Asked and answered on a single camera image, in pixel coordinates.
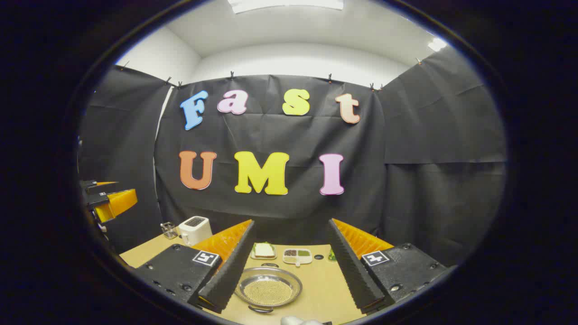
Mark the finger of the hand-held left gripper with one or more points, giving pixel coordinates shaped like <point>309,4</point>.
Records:
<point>97,187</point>
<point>118,202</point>

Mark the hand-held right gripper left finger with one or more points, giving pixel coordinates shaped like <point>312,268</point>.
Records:
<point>228,271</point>

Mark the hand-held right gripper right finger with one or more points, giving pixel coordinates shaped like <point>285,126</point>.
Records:
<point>352,271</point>

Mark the pile of soybeans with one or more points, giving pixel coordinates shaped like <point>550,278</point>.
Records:
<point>267,292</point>

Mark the green label drink bottle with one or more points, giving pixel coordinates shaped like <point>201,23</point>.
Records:
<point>332,256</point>

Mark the pale green sandwich plate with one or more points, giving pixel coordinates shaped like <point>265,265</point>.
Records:
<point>264,257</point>

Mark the sandwich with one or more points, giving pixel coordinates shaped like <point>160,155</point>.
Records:
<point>263,249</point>

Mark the white toaster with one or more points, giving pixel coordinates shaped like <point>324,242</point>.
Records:
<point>195,230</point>

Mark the white divided bean tray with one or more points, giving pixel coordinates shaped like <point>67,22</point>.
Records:
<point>298,257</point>

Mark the ceiling light panel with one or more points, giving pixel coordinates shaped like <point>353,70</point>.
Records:
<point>284,4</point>
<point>437,44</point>

